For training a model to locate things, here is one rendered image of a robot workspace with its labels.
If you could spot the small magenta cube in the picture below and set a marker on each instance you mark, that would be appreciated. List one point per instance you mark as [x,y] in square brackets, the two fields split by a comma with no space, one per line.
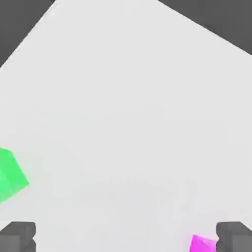
[201,244]

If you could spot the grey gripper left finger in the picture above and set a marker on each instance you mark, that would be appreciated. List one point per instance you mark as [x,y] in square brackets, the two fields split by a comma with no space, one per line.
[16,237]

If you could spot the small green cube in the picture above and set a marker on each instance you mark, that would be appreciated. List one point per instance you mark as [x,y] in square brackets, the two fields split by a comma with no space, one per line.
[11,175]

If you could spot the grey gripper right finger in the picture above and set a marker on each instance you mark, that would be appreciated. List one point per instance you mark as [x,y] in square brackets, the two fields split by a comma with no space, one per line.
[234,238]

